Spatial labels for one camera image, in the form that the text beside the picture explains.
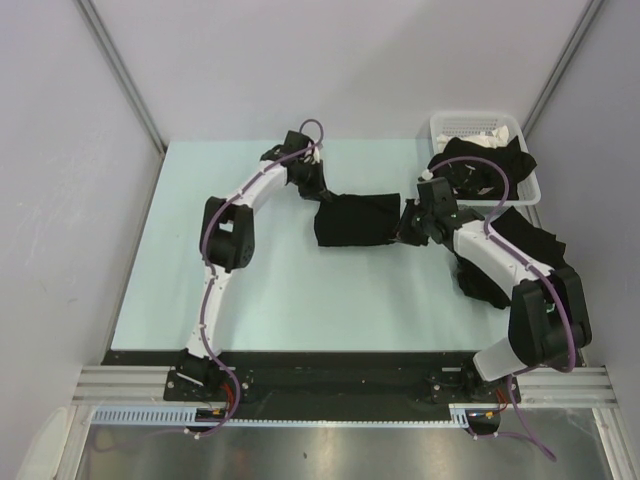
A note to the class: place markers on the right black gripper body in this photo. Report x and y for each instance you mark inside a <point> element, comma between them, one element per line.
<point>415,229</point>

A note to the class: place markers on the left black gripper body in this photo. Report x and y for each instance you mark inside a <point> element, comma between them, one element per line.
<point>308,180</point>

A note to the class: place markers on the black t shirt blue logo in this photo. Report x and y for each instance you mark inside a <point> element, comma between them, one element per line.
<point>350,220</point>

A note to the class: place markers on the white plastic laundry basket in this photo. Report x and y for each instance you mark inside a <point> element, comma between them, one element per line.
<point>464,123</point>

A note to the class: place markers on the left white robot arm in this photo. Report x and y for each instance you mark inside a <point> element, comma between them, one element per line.
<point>227,241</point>

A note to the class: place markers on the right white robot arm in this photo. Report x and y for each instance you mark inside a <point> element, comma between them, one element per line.
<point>548,317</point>

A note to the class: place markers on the black shirts in basket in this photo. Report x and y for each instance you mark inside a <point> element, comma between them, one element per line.
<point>473,180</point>

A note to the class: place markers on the folded black shirt stack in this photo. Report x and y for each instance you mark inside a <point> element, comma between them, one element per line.
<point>494,258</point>

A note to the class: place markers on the white cloth in basket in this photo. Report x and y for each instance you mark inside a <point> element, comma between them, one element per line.
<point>498,137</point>

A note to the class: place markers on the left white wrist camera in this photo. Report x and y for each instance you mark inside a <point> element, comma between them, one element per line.
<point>313,157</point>

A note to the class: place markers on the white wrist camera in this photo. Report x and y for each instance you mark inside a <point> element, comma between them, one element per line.
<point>313,157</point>
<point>427,175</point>

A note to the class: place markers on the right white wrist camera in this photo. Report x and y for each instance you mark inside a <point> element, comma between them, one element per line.
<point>427,175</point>

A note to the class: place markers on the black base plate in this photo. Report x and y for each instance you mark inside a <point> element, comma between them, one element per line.
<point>324,387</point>

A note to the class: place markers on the aluminium rail right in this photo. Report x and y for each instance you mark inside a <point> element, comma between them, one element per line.
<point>585,440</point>

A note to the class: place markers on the right aluminium frame post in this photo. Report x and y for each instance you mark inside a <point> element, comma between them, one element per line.
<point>586,20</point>

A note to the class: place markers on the aluminium frame post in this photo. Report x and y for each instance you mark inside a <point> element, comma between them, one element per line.
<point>586,20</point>
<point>107,46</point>

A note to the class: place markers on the left aluminium frame post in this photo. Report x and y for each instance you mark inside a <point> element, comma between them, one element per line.
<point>107,46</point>

